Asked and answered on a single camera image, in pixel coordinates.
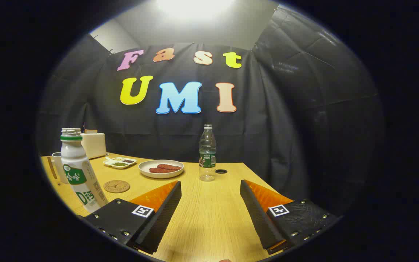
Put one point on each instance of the cream toaster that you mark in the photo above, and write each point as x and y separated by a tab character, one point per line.
94	145

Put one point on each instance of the round white plate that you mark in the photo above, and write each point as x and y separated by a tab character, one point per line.
162	175

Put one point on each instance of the white divided condiment dish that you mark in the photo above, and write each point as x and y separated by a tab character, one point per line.
119	163

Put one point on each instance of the white juice bottle green label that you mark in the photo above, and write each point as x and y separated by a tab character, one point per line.
75	160

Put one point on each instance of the bread slice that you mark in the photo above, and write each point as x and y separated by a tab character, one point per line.
91	131

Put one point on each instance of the wooden table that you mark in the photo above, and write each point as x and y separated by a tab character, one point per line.
209	218

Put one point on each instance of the ceiling light panel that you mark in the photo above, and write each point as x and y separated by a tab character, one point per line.
195	7

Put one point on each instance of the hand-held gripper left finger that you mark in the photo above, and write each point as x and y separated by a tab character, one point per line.
166	218

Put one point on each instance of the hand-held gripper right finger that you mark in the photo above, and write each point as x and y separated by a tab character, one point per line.
258	218

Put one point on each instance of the round wooden coaster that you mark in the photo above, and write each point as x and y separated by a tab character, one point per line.
116	186

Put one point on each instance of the clear plastic water bottle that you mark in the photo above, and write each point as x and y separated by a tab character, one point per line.
207	153

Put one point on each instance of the brown meat slice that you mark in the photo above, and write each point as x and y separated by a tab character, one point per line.
171	167
158	170

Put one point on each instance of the black backdrop cloth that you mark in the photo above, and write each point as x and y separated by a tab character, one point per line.
267	138

